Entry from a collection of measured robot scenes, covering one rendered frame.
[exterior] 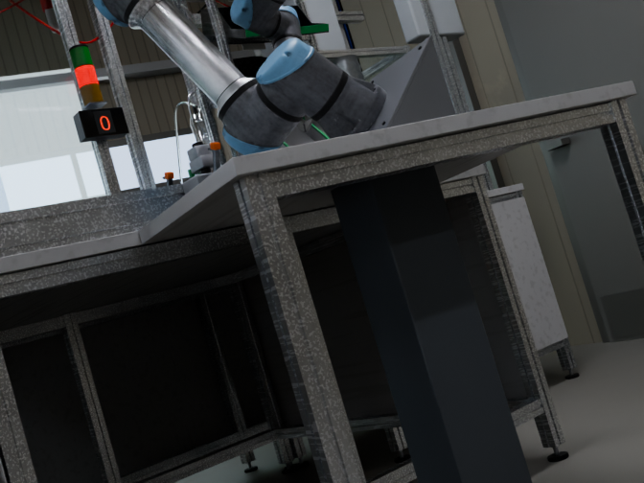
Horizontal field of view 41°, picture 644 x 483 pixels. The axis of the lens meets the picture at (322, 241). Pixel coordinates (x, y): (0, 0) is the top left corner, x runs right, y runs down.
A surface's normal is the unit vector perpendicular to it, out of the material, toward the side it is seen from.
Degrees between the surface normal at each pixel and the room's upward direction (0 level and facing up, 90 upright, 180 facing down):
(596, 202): 90
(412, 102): 90
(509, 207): 90
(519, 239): 90
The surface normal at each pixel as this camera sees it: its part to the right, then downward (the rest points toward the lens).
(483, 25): -0.85, 0.22
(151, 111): 0.44, -0.19
